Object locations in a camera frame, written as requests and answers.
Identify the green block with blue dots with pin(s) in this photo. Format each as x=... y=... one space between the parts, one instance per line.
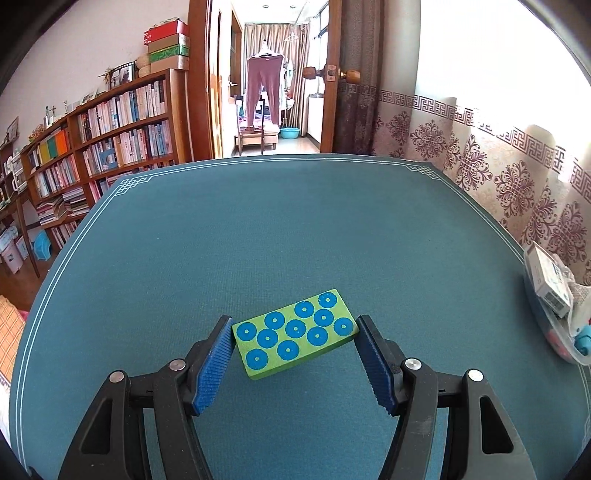
x=295 y=332

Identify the wooden door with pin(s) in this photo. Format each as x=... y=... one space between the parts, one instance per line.
x=331 y=106

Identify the hanging pink pants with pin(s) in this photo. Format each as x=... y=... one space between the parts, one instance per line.
x=264 y=87

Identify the orange woven mat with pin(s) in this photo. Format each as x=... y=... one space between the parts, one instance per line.
x=10 y=337

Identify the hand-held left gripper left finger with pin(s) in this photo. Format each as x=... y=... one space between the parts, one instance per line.
x=214 y=369

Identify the wooden door knob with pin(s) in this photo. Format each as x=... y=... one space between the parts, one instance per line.
x=330 y=74

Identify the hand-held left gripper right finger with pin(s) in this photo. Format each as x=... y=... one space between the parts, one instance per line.
x=376 y=369

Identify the green patterned box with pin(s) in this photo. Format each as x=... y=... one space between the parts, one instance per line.
x=170 y=52

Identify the white storage bin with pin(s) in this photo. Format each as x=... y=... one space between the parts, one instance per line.
x=13 y=253

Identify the blue towel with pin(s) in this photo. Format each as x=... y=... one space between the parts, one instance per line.
x=584 y=339

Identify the white medicine box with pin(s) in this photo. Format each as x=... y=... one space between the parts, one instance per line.
x=547 y=277

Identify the dark brown curtain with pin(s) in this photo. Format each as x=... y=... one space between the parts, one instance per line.
x=358 y=106

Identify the teal table mat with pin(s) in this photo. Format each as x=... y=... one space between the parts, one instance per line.
x=277 y=230

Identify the rows of books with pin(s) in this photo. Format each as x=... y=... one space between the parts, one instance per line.
x=120 y=124

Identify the red box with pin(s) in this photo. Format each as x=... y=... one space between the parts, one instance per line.
x=167 y=29

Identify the blue plastic stool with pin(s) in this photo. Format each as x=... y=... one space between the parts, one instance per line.
x=41 y=245

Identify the picture frame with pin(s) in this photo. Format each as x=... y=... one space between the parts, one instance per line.
x=123 y=75

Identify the wooden chair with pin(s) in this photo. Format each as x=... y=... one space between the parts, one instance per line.
x=251 y=136

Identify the wooden bookshelf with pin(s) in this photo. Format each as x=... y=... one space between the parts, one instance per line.
x=178 y=115

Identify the blue basin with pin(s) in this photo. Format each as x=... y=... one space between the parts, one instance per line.
x=289 y=134

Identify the red and white packet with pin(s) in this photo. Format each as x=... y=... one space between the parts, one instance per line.
x=559 y=341

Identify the white patterned curtain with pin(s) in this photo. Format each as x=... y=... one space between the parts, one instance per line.
x=498 y=152

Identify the white appliance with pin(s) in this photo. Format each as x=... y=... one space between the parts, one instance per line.
x=17 y=170

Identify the plastic bag of gauze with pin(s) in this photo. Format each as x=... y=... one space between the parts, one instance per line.
x=579 y=295

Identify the brown cardboard box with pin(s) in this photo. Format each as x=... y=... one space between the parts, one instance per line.
x=171 y=63

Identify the clear plastic container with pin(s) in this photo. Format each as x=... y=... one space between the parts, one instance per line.
x=538 y=314

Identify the brown side shelf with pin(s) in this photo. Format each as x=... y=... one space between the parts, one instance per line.
x=16 y=207

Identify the wooden door frame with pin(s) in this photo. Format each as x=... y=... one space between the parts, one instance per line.
x=203 y=87

